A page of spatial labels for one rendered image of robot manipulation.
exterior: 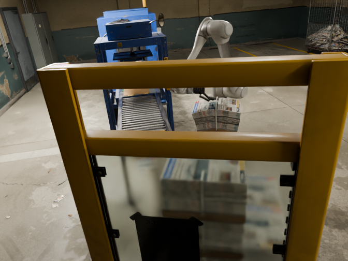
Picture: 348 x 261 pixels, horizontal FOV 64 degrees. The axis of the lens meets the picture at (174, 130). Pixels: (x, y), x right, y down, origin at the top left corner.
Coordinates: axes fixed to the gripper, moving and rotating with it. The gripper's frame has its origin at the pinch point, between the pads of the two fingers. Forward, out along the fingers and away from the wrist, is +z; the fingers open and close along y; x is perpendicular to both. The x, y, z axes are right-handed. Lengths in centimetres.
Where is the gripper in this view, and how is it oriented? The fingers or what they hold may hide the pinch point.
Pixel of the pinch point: (217, 90)
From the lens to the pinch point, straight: 241.1
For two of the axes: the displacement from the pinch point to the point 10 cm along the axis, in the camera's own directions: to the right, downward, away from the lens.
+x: -1.9, 4.5, -8.7
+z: 9.8, 0.9, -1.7
